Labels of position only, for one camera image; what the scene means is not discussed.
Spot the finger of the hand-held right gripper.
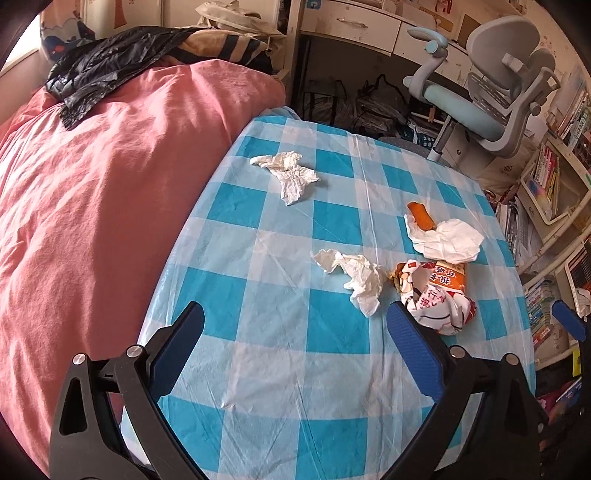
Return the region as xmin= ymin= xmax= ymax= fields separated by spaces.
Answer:
xmin=551 ymin=300 xmax=591 ymax=343

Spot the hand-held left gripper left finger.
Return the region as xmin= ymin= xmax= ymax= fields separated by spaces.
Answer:
xmin=48 ymin=301 xmax=206 ymax=480

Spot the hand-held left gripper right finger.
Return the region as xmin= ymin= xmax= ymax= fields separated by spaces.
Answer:
xmin=383 ymin=301 xmax=550 ymax=480

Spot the red white snack wrapper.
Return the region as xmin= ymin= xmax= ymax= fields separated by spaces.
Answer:
xmin=392 ymin=259 xmax=477 ymax=335

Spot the white tissue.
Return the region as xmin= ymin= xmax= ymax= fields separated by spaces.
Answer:
xmin=404 ymin=213 xmax=485 ymax=265
xmin=310 ymin=248 xmax=383 ymax=318
xmin=249 ymin=151 xmax=320 ymax=206

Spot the small orange food piece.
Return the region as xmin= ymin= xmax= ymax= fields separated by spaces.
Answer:
xmin=406 ymin=200 xmax=437 ymax=232

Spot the row of books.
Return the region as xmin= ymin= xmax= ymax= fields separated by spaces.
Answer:
xmin=524 ymin=277 xmax=571 ymax=361

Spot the pile of magazines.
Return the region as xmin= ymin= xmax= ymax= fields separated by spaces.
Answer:
xmin=495 ymin=198 xmax=541 ymax=268

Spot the blue white checkered tablecloth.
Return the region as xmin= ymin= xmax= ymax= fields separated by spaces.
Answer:
xmin=122 ymin=107 xmax=536 ymax=480

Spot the pink duvet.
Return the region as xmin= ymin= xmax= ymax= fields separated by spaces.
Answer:
xmin=0 ymin=62 xmax=287 ymax=476

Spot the bag of newspapers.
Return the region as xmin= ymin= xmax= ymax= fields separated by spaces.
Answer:
xmin=353 ymin=76 xmax=411 ymax=134

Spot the grey and blue desk chair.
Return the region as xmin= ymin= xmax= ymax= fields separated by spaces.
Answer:
xmin=403 ymin=9 xmax=561 ymax=162

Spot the black puffer jacket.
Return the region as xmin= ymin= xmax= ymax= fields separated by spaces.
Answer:
xmin=45 ymin=27 xmax=204 ymax=130

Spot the white desk drawer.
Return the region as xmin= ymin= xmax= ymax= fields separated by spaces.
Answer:
xmin=300 ymin=7 xmax=402 ymax=54
xmin=394 ymin=23 xmax=467 ymax=77

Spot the beige navy striped cloth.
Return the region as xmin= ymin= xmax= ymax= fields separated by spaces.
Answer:
xmin=178 ymin=28 xmax=278 ymax=75

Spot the white desk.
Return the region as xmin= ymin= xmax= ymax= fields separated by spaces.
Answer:
xmin=295 ymin=0 xmax=481 ymax=84

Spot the cartoon printed cloth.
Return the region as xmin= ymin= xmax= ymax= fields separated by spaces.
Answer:
xmin=39 ymin=9 xmax=95 ymax=63

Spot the white wardrobe with tree decal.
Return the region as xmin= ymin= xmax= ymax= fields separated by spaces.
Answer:
xmin=78 ymin=0 xmax=195 ymax=35

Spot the beige canvas bag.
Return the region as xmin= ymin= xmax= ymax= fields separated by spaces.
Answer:
xmin=194 ymin=0 xmax=282 ymax=35

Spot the black handled bag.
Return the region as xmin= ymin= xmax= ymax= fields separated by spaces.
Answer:
xmin=305 ymin=78 xmax=352 ymax=124

